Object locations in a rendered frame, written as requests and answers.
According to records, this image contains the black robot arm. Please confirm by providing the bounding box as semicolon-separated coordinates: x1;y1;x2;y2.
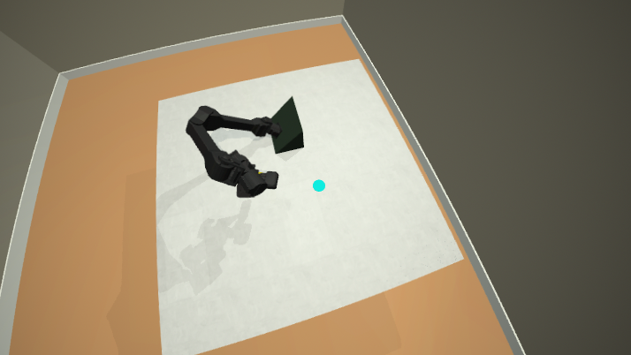
186;106;282;198

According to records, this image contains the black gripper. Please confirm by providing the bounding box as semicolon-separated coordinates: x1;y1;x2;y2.
228;171;278;190

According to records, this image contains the cyan circle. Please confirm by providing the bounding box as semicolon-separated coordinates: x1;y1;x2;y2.
313;180;325;192

